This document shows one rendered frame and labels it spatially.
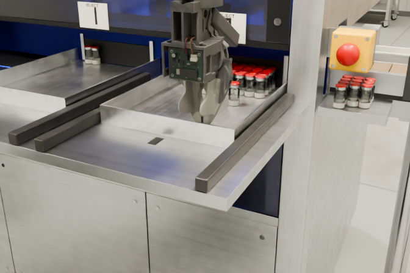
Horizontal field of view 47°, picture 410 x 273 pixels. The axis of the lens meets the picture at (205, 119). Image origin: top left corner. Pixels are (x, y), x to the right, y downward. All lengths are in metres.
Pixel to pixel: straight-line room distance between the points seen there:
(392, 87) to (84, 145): 0.62
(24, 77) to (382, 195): 1.84
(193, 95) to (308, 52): 0.28
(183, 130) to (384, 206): 1.75
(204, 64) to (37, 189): 0.95
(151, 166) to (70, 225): 0.81
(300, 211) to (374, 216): 1.27
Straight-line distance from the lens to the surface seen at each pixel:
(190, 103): 0.75
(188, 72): 0.68
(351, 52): 0.89
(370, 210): 2.37
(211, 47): 0.68
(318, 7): 0.92
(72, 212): 1.45
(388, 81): 1.04
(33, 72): 1.21
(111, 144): 0.79
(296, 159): 1.02
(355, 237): 2.16
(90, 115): 0.86
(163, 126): 0.80
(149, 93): 0.99
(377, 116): 0.95
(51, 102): 0.94
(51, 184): 1.46
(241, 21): 0.97
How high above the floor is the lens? 1.20
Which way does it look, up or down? 21 degrees down
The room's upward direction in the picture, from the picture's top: straight up
